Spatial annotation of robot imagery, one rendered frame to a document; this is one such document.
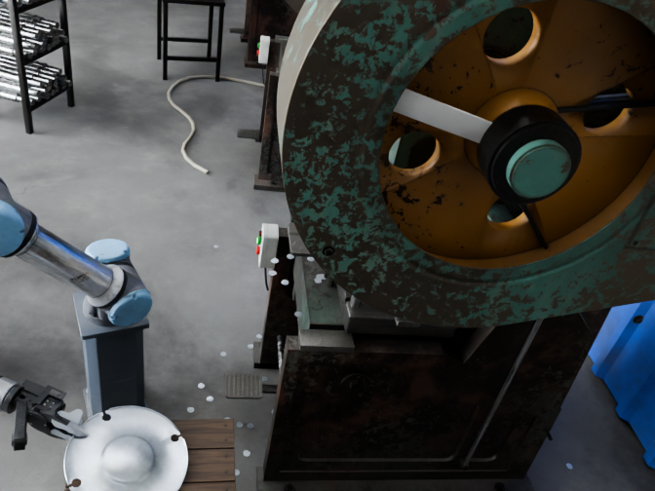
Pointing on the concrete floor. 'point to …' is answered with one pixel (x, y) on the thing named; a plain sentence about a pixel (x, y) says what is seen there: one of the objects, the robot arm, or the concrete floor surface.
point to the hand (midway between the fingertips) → (81, 436)
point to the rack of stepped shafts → (43, 37)
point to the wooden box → (204, 455)
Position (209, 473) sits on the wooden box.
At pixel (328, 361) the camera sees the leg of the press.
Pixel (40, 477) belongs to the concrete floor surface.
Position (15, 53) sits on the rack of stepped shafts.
